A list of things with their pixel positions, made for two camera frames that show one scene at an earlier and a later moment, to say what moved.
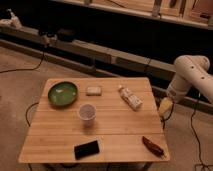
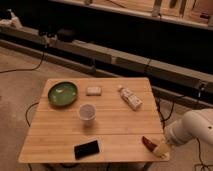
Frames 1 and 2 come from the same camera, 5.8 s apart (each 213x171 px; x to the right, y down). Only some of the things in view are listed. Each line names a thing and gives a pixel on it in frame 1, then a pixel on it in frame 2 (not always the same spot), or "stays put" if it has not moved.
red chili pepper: (153, 147) stays put
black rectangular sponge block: (86, 149) stays put
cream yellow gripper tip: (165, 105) → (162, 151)
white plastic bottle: (132, 100) stays put
